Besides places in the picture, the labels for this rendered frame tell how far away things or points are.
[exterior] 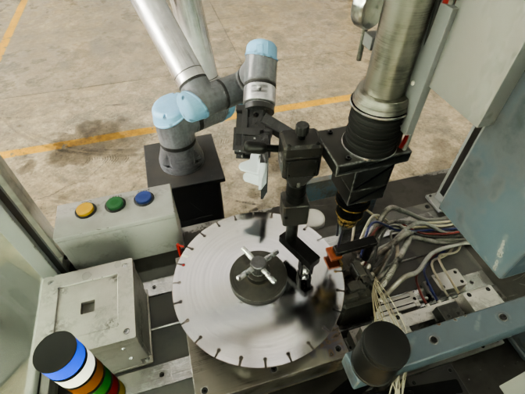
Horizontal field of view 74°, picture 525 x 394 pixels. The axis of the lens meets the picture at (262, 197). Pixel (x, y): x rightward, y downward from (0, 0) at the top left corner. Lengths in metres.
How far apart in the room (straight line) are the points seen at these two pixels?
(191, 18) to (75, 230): 0.63
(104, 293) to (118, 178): 1.65
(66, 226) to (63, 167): 1.70
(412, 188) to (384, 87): 0.80
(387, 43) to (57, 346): 0.49
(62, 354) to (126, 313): 0.31
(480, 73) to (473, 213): 0.15
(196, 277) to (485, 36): 0.58
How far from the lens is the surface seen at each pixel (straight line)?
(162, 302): 0.92
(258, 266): 0.65
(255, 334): 0.65
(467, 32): 0.41
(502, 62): 0.38
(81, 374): 0.50
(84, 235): 0.93
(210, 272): 0.71
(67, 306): 0.82
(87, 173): 2.52
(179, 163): 1.17
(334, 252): 0.71
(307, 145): 0.49
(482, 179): 0.44
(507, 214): 0.43
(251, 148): 0.53
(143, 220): 0.89
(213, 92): 0.87
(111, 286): 0.81
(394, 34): 0.42
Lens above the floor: 1.56
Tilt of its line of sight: 47 degrees down
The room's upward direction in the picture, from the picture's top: straight up
